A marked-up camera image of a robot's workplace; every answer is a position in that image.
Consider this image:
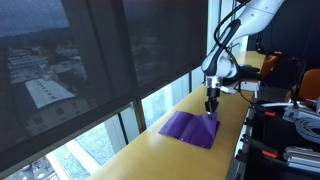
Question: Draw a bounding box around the white box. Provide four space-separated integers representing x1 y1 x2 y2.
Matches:
229 79 261 93

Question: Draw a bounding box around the orange chair with black cushion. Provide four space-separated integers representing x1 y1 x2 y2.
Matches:
284 68 320 104

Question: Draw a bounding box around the bar clamp with red handle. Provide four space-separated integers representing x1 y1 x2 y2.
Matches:
251 103 278 118

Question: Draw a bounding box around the long aluminium extrusion rail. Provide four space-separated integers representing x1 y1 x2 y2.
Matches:
297 108 320 122

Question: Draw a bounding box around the small metal rail bracket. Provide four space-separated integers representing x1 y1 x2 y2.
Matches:
282 106 300 123

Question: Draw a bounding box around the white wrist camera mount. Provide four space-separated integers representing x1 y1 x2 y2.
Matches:
219 84 238 95

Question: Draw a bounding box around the short aluminium extrusion rail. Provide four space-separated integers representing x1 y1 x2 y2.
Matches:
283 145 320 162
285 156 320 174

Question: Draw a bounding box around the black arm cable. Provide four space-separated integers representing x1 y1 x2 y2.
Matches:
213 0 254 104

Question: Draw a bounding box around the bar clamp with orange handle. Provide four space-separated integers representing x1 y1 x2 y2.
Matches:
239 134 279 160

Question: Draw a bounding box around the black stand post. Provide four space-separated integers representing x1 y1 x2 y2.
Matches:
292 58 307 109

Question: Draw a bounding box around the purple cloth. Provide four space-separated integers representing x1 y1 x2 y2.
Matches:
158 110 221 150

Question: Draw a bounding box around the grey cable coil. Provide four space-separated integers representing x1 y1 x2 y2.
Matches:
294 118 320 145

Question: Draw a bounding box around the white tube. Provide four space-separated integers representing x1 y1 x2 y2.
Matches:
261 101 298 109

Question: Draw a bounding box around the black bag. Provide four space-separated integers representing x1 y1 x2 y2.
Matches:
233 64 262 83

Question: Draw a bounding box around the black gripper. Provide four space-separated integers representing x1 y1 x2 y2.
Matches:
204 87 222 120

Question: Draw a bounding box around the small orange chair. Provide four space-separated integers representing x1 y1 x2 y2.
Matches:
259 51 283 80

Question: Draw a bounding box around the dark mesh window shade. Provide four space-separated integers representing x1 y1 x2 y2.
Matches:
0 0 208 174

